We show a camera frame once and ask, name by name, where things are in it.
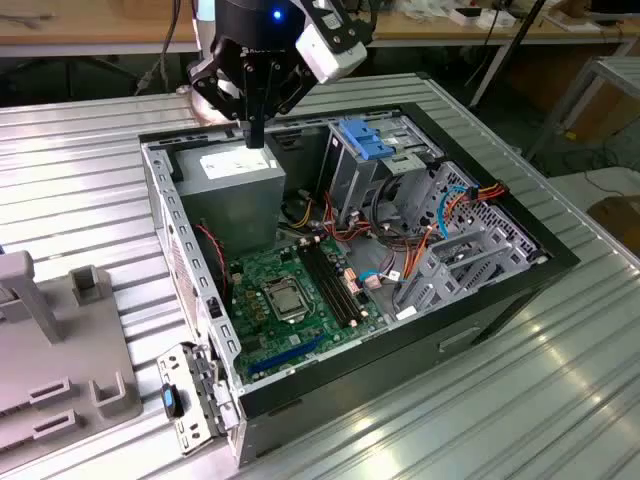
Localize orange red wire bundle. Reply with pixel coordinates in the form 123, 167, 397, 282
319, 189, 376, 244

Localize short blue wire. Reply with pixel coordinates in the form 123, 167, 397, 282
357, 268, 401, 291

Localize blue drive latch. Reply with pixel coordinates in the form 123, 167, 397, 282
338, 118, 405, 162

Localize grey disk bay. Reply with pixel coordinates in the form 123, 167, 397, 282
392, 224, 546, 321

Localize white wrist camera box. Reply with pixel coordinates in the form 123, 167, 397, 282
294, 19, 369, 85

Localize black RAM slot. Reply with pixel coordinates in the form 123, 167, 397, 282
297, 243, 354, 330
312, 239, 366, 324

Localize grey base cable bundle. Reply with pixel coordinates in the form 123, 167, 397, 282
133, 0, 182, 96

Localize wooden desk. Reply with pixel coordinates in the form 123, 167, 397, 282
367, 0, 640, 49
0, 0, 201, 57

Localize green motherboard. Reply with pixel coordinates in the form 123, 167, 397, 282
227, 234, 391, 386

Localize grey power supply unit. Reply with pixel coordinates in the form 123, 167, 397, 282
172, 138, 287, 261

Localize grey metal frame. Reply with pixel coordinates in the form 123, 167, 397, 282
524, 54, 640, 166

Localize black wire bundle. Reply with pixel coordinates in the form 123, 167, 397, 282
370, 167, 441, 251

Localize CPU socket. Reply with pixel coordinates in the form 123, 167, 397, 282
262, 277, 309, 324

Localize grey parts rack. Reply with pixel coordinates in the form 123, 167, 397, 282
0, 249, 146, 476

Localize metal expansion bracket latch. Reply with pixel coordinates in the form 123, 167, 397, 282
156, 342, 241, 456

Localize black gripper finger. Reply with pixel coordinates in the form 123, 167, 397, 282
187, 41, 256, 150
254, 59, 320, 150

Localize yellow wire bundle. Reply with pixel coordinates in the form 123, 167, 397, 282
279, 197, 326, 231

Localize black case fan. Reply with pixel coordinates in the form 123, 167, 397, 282
192, 218, 236, 306

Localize orange power wire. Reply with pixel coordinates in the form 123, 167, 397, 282
399, 182, 509, 281

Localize brown cardboard box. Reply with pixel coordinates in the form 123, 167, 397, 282
587, 194, 640, 251

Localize silver drive cage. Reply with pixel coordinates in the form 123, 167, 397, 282
317, 112, 446, 236

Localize black PC case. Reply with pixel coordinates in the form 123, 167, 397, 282
137, 101, 581, 469

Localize blue expansion slot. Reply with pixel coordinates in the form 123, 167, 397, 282
247, 333, 326, 375

